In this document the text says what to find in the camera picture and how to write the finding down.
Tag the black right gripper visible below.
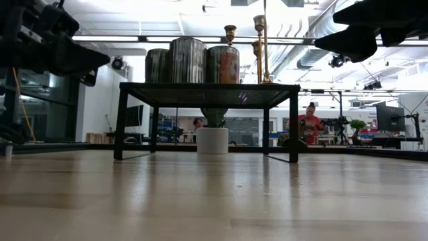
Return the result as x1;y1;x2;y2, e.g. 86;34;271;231
314;0;428;64

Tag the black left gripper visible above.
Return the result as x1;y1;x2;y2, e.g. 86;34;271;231
0;0;111;87

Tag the ribbed silver candle tin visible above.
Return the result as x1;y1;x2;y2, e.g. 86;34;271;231
144;48;171;84

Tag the tall gold candlestick holder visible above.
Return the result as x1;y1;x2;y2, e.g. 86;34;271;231
261;0;274;84

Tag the jasmine musk scented candle tin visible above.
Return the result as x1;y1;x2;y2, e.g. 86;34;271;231
168;36;208;84

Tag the orange label candle tin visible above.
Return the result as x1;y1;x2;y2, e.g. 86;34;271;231
205;45;241;84

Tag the black ceiling spotlight cluster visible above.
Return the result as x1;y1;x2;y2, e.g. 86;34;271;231
328;53;351;69

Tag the overhead light bar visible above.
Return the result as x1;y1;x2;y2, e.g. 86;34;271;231
72;34;428;47

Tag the light wooden crate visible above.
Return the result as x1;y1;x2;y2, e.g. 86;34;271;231
86;132;108;145

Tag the black desk monitor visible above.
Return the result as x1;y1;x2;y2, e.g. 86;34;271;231
376;102;406;133

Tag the small green potted plant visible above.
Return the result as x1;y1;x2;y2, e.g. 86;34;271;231
348;119;368;145

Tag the black perforated metal stand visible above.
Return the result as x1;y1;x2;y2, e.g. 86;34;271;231
113;82;301;164

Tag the snake plant in white pot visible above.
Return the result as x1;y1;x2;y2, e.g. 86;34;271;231
196;107;231;155

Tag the silver ventilation duct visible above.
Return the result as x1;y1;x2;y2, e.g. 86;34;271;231
270;0;335;71

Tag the thin yellow cord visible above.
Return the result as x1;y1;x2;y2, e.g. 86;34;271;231
12;66;37;142

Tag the black wall monitor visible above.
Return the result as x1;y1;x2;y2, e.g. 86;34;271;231
125;104;144;127

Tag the black background frame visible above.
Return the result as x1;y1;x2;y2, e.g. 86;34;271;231
300;88;344;118

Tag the black table rail frame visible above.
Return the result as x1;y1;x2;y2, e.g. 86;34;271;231
13;142;428;163

